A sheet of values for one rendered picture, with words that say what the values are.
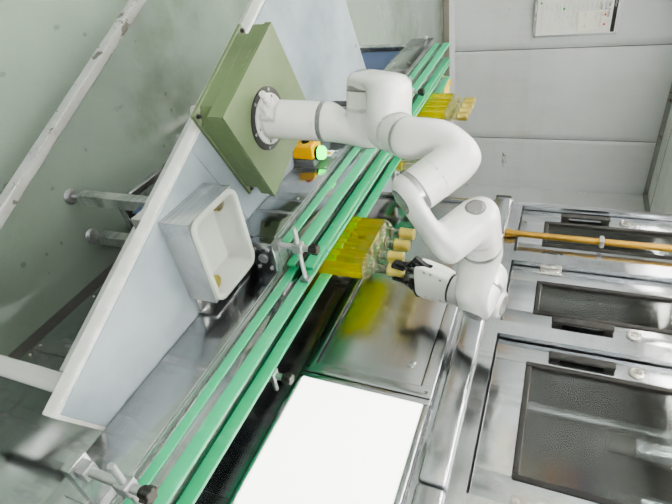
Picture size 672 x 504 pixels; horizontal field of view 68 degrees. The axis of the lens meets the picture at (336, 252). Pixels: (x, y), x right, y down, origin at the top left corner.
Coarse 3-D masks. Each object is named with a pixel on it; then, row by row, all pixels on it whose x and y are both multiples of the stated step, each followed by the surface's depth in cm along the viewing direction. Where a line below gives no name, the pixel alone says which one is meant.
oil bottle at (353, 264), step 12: (336, 252) 141; (348, 252) 140; (360, 252) 139; (324, 264) 140; (336, 264) 138; (348, 264) 137; (360, 264) 135; (372, 264) 136; (348, 276) 140; (360, 276) 138
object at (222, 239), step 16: (224, 192) 113; (208, 208) 108; (224, 208) 119; (240, 208) 119; (192, 224) 105; (208, 224) 120; (224, 224) 123; (240, 224) 121; (208, 240) 120; (224, 240) 126; (240, 240) 124; (208, 256) 121; (224, 256) 127; (240, 256) 127; (208, 272) 111; (224, 272) 124; (240, 272) 123; (224, 288) 119
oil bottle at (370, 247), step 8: (344, 240) 145; (352, 240) 144; (360, 240) 144; (336, 248) 143; (344, 248) 142; (352, 248) 141; (360, 248) 141; (368, 248) 140; (376, 248) 140; (376, 256) 140
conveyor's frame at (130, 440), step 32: (416, 64) 230; (288, 192) 146; (256, 224) 135; (288, 224) 134; (256, 288) 128; (224, 320) 120; (192, 352) 113; (224, 352) 113; (160, 384) 106; (192, 384) 105; (128, 416) 101; (160, 416) 100; (96, 448) 96; (128, 448) 95; (64, 480) 91
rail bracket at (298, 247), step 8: (296, 232) 121; (280, 240) 126; (296, 240) 122; (272, 248) 126; (280, 248) 126; (288, 248) 125; (296, 248) 123; (304, 248) 123; (312, 248) 121; (304, 264) 127; (304, 272) 128; (304, 280) 129
